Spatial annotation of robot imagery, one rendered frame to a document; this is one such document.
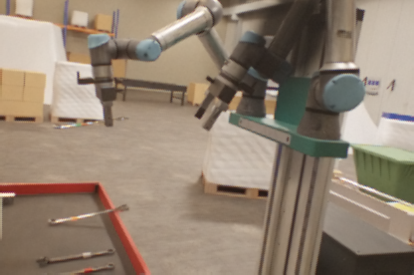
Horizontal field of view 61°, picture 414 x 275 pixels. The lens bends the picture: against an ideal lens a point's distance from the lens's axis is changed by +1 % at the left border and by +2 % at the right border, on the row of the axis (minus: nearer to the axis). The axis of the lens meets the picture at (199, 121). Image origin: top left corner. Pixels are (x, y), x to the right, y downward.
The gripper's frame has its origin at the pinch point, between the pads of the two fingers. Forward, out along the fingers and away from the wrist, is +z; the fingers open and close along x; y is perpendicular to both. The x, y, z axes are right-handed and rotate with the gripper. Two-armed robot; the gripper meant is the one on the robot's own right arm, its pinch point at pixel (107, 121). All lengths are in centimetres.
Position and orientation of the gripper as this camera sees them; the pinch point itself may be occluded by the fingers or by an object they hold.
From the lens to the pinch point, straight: 135.5
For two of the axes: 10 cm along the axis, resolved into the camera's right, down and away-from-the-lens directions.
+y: 9.0, -1.5, 4.1
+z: 0.6, 9.7, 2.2
